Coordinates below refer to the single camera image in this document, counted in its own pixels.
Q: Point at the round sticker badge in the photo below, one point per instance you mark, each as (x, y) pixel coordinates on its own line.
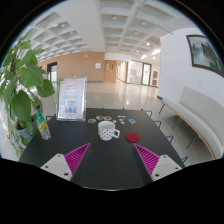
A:
(107, 118)
(99, 117)
(91, 120)

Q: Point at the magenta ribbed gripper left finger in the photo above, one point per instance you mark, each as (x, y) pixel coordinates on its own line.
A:
(65, 166)

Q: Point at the round sticker badge left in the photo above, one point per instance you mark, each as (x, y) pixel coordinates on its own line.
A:
(91, 120)

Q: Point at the red round coaster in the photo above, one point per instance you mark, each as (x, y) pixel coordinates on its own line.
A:
(132, 137)

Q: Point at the round sticker badge right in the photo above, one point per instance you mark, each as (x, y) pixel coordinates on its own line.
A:
(107, 118)

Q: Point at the green plastic water bottle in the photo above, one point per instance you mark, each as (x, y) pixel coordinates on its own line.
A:
(42, 125)

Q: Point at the framed landscape painting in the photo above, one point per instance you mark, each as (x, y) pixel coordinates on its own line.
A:
(203, 54)

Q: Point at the green leafy potted plant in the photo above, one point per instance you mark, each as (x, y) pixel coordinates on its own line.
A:
(24, 85)

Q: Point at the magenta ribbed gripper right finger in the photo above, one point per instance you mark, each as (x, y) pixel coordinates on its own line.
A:
(157, 166)

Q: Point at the white long bench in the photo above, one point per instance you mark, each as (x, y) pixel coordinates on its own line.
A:
(204, 115)

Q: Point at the round sticker badge middle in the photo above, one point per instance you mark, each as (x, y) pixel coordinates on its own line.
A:
(99, 117)

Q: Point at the blue small card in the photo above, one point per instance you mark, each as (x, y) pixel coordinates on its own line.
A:
(132, 121)

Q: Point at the acrylic sign holder stand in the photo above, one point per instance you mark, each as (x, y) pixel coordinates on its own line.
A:
(72, 100)

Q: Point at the small white stickers cluster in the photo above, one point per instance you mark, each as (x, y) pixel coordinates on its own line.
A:
(119, 118)

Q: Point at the white polka dot mug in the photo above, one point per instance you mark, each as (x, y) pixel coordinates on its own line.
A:
(107, 131)

